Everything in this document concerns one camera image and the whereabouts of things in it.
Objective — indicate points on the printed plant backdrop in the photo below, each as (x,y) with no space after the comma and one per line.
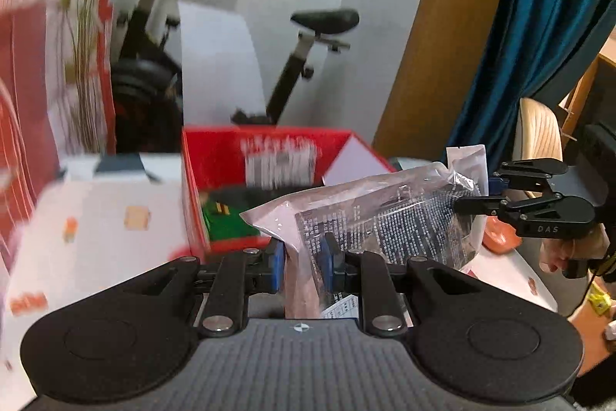
(29,54)

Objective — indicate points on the wooden door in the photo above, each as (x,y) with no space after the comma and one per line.
(433,54)

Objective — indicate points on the black exercise bike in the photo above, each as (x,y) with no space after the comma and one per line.
(144,79)

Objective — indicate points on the printed blanket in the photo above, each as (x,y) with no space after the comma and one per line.
(96,223)

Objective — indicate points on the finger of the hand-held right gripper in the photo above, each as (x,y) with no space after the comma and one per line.
(486,204)
(534,170)

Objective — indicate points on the red strawberry print box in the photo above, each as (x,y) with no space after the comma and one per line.
(192,180)

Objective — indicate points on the beige chair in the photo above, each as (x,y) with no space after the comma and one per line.
(539,127)

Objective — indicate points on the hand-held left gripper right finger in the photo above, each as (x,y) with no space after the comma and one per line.
(330,261)

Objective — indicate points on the black object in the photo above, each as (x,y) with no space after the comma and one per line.
(599,151)

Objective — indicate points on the clear bag with pink item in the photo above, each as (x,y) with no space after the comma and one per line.
(385,209)

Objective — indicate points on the orange item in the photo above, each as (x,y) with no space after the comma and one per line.
(498,240)

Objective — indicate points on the green pack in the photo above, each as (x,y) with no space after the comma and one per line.
(226,223)

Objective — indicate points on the white board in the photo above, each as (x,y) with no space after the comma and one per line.
(216,64)

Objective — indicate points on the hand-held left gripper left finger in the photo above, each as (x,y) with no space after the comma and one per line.
(277,267)

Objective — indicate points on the wooden desk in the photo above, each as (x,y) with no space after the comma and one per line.
(587,93)

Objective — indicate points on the blue curtain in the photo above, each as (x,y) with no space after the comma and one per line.
(544,6)

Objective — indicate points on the person's right hand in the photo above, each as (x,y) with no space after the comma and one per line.
(553,254)

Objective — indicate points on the yellow item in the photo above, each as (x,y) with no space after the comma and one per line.
(599,299)

